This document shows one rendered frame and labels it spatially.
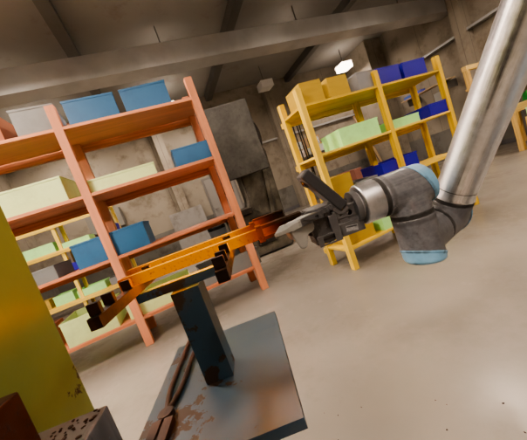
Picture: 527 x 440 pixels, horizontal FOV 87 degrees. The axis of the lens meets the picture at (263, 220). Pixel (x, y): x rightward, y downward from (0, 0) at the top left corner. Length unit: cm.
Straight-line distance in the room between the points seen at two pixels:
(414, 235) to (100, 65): 615
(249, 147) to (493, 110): 405
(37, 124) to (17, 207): 79
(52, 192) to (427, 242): 313
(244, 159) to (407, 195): 399
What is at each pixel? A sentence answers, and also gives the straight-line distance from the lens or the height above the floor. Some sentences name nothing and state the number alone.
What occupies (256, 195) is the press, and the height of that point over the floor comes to 105.
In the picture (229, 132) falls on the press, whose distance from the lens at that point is 459.
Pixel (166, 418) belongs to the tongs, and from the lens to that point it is 65.
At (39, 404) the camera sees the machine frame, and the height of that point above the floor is 88.
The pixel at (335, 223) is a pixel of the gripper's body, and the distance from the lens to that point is 59.
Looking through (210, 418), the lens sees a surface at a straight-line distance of 61.
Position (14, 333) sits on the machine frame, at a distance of 66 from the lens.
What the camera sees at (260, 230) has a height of 101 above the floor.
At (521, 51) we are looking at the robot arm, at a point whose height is 116.
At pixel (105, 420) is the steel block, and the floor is 91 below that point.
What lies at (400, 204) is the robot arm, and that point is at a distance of 65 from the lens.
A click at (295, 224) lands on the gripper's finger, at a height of 101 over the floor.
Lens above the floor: 109
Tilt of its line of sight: 6 degrees down
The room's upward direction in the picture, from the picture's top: 20 degrees counter-clockwise
